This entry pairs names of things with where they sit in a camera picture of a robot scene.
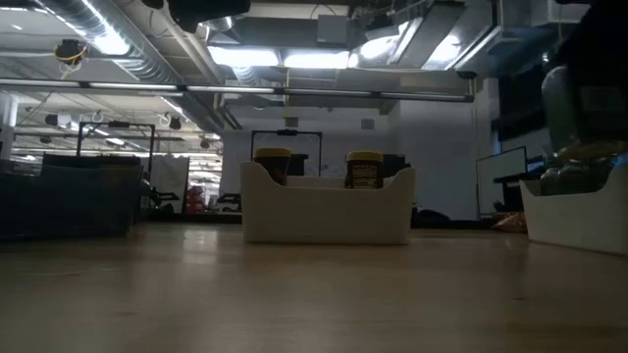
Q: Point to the grey ceiling box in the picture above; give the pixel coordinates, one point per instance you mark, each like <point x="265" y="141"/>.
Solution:
<point x="332" y="29"/>

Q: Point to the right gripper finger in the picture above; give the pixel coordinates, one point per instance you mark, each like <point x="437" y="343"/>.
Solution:
<point x="606" y="113"/>

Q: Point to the bright ceiling light panel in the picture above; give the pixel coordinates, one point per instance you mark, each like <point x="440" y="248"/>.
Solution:
<point x="316" y="60"/>
<point x="245" y="57"/>

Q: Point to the black frame stand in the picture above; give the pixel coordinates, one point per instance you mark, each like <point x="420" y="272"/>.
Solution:
<point x="98" y="125"/>
<point x="287" y="132"/>

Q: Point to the yellow lid spice jar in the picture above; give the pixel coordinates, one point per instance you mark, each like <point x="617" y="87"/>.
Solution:
<point x="364" y="171"/>
<point x="272" y="164"/>

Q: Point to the white plastic bin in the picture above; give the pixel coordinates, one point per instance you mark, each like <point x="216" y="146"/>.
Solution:
<point x="579" y="220"/>
<point x="324" y="216"/>

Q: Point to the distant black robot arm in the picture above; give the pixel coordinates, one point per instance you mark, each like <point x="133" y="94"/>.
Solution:
<point x="156" y="196"/>

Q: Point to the dark grey plastic bin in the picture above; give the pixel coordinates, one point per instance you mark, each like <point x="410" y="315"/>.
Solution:
<point x="68" y="201"/>

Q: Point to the long horizontal light rail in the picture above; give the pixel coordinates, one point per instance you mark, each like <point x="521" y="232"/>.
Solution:
<point x="132" y="86"/>

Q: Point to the red items stack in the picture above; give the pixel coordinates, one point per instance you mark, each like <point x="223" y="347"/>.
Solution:
<point x="196" y="200"/>

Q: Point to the black framed white screen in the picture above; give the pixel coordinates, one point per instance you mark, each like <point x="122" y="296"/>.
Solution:
<point x="500" y="171"/>

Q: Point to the white hanging sheet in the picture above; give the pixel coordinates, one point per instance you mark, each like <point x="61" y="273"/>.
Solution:
<point x="172" y="181"/>

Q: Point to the black aluminium table frame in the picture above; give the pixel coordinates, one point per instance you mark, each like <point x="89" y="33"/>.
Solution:
<point x="196" y="218"/>

